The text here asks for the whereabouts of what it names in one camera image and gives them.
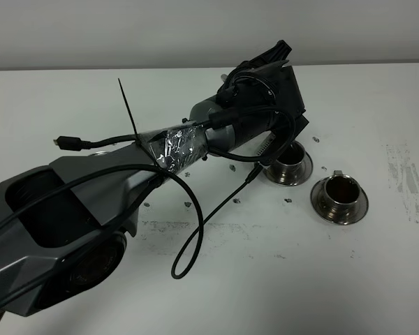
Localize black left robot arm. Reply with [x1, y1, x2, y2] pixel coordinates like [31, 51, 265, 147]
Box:
[0, 40, 308, 322]

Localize far stainless steel teacup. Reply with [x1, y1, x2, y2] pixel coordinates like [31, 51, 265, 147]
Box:
[270, 141, 306, 175]

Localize stainless steel teacup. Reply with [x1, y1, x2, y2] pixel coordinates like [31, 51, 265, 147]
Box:
[270, 141, 306, 175]
[323, 170, 362, 212]

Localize far stainless steel saucer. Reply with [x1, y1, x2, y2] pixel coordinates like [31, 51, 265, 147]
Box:
[264, 152, 313, 186]

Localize stainless steel saucer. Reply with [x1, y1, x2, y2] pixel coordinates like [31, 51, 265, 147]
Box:
[264, 152, 313, 186]
[310, 174, 369, 225]

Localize near stainless steel saucer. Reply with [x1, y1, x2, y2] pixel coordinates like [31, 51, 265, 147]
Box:
[310, 174, 369, 225]

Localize near stainless steel teacup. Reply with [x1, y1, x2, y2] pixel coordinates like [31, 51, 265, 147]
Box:
[323, 170, 362, 212]

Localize black cable tie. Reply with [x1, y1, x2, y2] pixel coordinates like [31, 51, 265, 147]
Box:
[116, 79, 160, 168]

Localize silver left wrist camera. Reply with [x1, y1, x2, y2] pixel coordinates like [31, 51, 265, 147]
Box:
[256, 116, 309, 158]

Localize loose black plug cable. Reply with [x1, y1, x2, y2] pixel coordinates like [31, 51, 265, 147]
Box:
[52, 134, 140, 153]

